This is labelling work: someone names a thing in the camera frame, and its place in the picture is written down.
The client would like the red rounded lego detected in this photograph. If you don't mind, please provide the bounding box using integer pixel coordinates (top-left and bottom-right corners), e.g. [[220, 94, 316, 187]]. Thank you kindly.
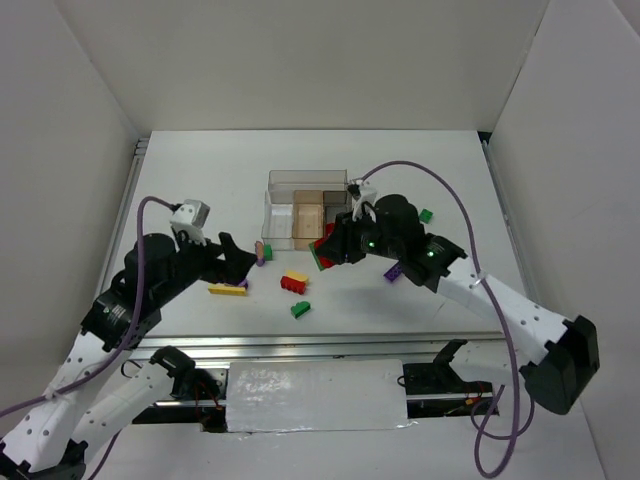
[[322, 222, 335, 240]]

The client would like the red green lego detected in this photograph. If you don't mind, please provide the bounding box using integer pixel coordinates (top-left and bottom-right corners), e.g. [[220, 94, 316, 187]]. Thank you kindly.
[[309, 239, 335, 271]]

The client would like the yellow lego brick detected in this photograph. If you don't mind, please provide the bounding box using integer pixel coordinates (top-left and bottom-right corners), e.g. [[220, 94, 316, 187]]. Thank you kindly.
[[285, 270, 309, 284]]

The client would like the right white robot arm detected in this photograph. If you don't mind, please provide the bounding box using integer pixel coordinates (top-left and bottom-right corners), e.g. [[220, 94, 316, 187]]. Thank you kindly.
[[310, 194, 600, 415]]

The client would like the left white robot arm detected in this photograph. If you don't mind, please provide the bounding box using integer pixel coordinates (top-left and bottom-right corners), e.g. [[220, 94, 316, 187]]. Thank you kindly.
[[1, 230, 256, 479]]

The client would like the long yellow lego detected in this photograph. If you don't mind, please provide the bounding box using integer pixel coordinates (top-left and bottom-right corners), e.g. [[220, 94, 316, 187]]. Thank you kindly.
[[208, 283, 247, 296]]

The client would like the purple tan flower lego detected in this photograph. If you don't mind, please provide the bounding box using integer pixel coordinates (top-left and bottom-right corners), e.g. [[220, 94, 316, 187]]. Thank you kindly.
[[254, 241, 266, 267]]

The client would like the tan translucent container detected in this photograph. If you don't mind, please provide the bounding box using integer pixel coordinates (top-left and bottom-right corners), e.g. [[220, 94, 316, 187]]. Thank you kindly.
[[292, 190, 324, 250]]

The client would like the small green square lego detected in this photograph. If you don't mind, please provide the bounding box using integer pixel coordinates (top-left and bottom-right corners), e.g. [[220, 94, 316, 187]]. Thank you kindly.
[[419, 209, 433, 224]]

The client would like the purple rectangular lego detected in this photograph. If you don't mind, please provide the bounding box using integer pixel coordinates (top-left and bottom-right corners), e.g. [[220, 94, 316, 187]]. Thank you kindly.
[[383, 263, 403, 283]]

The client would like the small clear container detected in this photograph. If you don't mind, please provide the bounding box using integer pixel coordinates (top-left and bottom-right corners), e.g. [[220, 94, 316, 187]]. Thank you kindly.
[[261, 191, 294, 251]]

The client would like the green rounded lego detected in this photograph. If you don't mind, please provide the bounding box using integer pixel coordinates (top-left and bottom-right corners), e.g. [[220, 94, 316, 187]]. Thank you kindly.
[[290, 301, 311, 320]]

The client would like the long clear container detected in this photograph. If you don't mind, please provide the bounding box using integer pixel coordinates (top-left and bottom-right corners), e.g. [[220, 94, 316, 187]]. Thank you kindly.
[[267, 170, 347, 202]]

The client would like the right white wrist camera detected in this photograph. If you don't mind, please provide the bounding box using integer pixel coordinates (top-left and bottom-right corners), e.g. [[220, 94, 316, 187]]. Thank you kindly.
[[347, 179, 377, 221]]

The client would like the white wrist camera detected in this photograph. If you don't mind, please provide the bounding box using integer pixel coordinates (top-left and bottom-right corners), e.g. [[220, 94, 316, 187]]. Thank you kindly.
[[347, 179, 377, 221], [170, 199, 210, 243]]

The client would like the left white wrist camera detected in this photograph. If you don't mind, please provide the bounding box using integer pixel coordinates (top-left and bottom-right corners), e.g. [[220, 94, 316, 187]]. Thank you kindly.
[[170, 199, 210, 243]]

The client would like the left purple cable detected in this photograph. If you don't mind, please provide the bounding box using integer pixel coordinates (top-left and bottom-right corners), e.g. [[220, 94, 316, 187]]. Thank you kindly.
[[0, 196, 184, 480]]

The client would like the aluminium front rail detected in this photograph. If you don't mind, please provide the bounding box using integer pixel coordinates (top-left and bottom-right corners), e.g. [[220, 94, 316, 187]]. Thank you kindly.
[[132, 332, 502, 362]]

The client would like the aluminium rail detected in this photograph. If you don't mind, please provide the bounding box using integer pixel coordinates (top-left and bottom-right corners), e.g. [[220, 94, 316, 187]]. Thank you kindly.
[[132, 332, 502, 362], [95, 137, 150, 297]]

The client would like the left aluminium rail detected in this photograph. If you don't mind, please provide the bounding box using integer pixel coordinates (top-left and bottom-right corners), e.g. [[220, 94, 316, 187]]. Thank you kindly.
[[95, 137, 150, 297]]

